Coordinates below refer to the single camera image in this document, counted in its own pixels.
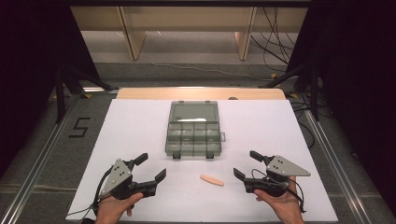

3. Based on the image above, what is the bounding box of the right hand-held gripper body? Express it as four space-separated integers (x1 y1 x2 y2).
243 154 312 198

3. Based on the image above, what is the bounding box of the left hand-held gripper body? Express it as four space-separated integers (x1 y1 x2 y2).
98 158 158 201

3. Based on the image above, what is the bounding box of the peach oblong stick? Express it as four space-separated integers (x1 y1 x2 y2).
199 174 225 188

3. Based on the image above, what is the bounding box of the clear grey plastic organizer box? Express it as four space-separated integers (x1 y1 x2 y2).
164 100 227 161

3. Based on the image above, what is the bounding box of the person's right hand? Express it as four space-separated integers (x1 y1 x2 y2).
253 175 305 224

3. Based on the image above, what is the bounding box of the person's left hand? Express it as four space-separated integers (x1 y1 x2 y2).
93 191 145 224

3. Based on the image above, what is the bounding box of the white table mat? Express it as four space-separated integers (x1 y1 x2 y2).
65 98 339 224

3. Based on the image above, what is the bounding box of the black metal stand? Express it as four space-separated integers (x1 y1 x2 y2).
53 63 120 125
258 60 322 123

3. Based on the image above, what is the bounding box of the wooden table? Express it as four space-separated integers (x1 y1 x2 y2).
116 87 287 101

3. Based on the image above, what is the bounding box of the dark curtain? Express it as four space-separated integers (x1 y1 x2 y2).
285 0 396 217
0 0 101 180

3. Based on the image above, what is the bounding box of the light wooden shelf unit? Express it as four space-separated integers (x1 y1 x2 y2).
69 6 310 62

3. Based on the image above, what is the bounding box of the left hand-held gripper cable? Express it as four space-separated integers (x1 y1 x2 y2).
64 166 116 223

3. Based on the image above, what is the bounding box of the hand-held gripper cable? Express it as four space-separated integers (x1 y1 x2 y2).
250 168 307 214
64 166 116 223

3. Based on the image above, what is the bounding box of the right hand-held gripper cable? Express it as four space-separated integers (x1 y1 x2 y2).
250 168 307 214

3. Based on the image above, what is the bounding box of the black cable beside table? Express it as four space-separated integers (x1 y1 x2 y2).
289 91 317 149

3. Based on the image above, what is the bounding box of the metal floor rail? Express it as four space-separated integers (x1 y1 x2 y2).
0 91 82 224
303 109 374 224

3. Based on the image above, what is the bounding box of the thin white floor cable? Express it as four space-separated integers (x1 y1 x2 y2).
150 61 276 83

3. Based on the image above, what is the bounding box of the bundle of black cables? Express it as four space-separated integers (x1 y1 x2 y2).
249 7 297 73

